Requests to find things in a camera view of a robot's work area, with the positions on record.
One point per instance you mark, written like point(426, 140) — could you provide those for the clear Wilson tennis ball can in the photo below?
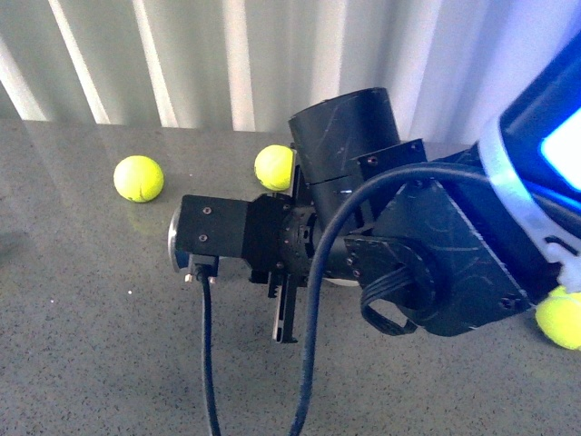
point(524, 188)

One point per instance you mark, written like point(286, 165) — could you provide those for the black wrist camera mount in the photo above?
point(204, 229)

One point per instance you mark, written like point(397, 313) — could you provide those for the white pleated curtain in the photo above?
point(250, 65)

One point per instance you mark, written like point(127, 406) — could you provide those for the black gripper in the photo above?
point(282, 225)

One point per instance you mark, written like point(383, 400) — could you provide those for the yellow tennis ball far left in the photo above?
point(138, 179)

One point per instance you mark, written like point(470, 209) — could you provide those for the yellow Wilson 3 tennis ball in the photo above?
point(558, 317)

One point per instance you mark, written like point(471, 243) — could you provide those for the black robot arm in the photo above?
point(442, 256)

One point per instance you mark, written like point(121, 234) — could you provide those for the yellow tennis ball middle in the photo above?
point(273, 167)

